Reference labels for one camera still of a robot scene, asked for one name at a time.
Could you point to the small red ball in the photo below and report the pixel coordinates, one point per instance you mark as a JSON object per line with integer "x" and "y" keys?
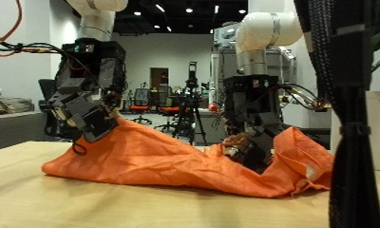
{"x": 214, "y": 107}

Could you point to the beige cushion pile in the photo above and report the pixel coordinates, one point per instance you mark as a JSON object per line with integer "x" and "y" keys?
{"x": 13, "y": 106}

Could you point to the long ceiling light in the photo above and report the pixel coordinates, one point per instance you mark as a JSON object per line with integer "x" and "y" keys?
{"x": 217, "y": 9}
{"x": 169, "y": 29}
{"x": 159, "y": 8}

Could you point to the grey sofa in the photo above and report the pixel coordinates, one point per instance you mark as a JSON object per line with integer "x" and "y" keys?
{"x": 13, "y": 129}

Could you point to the brown door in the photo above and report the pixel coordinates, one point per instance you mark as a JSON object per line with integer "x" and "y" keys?
{"x": 158, "y": 76}

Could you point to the low grey cabinet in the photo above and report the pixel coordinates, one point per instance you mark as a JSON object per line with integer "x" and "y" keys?
{"x": 207, "y": 126}

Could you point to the orange office chair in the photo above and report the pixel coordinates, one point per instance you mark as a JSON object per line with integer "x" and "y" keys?
{"x": 170, "y": 110}
{"x": 141, "y": 108}

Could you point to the tall grey metal cabinet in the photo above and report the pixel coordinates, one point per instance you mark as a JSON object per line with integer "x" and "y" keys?
{"x": 229, "y": 63}

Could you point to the white cardboard box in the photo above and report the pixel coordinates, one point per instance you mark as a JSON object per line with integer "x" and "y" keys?
{"x": 299, "y": 117}

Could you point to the orange fabric shirt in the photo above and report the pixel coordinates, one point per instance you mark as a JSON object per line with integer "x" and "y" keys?
{"x": 157, "y": 161}

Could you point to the grey box device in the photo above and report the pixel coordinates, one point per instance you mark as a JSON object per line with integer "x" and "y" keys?
{"x": 223, "y": 34}

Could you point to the black office chair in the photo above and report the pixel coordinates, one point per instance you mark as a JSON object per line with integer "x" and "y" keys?
{"x": 46, "y": 91}

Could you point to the black camera tripod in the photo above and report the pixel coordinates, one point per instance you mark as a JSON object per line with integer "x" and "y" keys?
{"x": 193, "y": 82}

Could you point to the round ceiling light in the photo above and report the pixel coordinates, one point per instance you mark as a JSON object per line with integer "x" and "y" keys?
{"x": 242, "y": 11}
{"x": 190, "y": 10}
{"x": 138, "y": 13}

